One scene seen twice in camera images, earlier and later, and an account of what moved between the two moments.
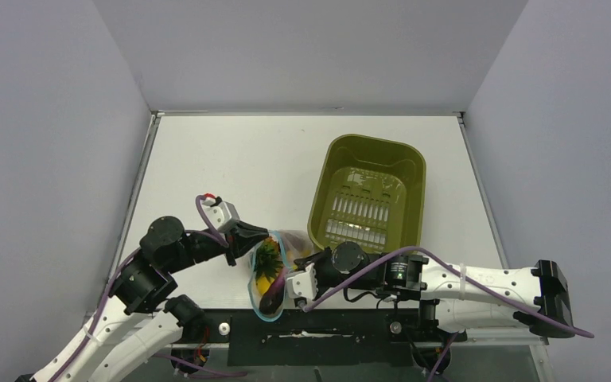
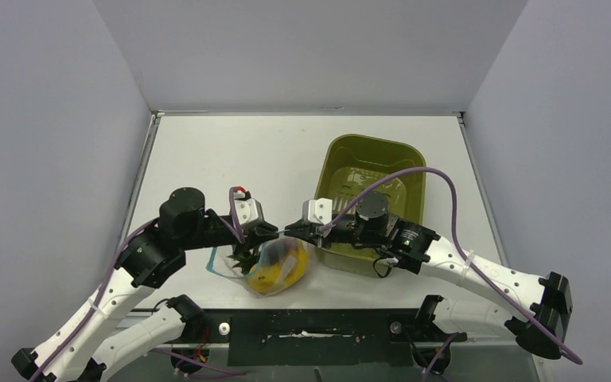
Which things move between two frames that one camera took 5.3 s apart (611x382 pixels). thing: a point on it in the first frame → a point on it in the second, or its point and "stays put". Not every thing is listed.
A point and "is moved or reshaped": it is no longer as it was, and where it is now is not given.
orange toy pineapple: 268,263 → 246,259
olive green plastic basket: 370,192 stays put
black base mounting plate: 311,337 stays put
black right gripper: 317,259 → 307,230
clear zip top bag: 272,260 is moved or reshaped
